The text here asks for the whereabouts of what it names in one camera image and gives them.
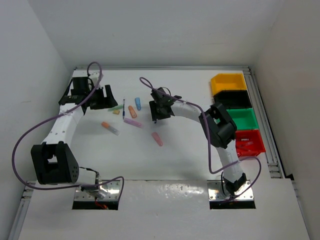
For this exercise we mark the black bin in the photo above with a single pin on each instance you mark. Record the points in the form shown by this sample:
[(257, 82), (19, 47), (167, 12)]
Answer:
[(233, 99)]

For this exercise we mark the orange translucent highlighter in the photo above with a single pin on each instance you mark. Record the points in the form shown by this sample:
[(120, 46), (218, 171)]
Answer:
[(132, 112)]

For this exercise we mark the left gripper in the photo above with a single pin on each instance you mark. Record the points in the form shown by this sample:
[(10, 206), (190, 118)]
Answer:
[(108, 101)]

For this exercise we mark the left base plate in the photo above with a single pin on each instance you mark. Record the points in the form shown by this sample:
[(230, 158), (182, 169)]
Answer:
[(104, 193)]

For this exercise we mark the yellow eraser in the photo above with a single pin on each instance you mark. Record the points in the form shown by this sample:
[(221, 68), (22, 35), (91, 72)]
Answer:
[(116, 112)]

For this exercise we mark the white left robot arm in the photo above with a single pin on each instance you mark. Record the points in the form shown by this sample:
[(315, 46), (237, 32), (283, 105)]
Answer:
[(53, 160)]

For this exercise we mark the green bin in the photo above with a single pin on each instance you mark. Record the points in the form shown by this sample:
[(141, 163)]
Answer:
[(245, 118)]

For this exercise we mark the red bin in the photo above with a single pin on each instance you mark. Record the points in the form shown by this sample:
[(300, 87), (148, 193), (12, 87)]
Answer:
[(255, 149)]

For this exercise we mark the green highlighter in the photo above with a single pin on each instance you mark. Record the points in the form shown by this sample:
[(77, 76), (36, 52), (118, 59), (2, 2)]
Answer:
[(118, 107)]

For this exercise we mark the purple highlighter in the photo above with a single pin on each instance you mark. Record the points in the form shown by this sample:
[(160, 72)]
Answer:
[(133, 122)]

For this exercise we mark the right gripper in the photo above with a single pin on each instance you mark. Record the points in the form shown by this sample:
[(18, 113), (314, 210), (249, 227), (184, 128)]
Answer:
[(155, 115)]

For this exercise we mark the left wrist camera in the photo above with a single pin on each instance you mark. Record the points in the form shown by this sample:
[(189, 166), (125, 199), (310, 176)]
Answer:
[(95, 79)]

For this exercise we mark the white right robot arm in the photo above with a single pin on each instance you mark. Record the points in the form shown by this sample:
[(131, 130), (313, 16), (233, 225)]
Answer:
[(218, 127)]

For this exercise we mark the orange capped clear highlighter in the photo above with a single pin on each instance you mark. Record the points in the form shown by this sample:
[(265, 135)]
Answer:
[(110, 128)]

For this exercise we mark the blue gel pen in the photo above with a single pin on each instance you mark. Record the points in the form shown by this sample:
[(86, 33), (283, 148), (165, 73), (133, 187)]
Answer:
[(123, 108)]

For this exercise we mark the blue highlighter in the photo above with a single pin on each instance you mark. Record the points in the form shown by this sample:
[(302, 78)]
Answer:
[(138, 103)]

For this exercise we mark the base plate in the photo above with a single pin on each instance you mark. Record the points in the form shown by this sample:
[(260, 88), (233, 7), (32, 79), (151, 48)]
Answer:
[(218, 193), (104, 193)]

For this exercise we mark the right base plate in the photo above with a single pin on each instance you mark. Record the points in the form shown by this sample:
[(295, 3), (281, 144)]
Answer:
[(218, 193)]

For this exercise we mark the yellow bin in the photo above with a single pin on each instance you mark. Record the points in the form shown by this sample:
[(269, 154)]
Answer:
[(227, 82)]

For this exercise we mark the dark red capped pen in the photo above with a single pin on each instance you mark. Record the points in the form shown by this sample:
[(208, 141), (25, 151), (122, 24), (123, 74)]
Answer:
[(244, 143)]

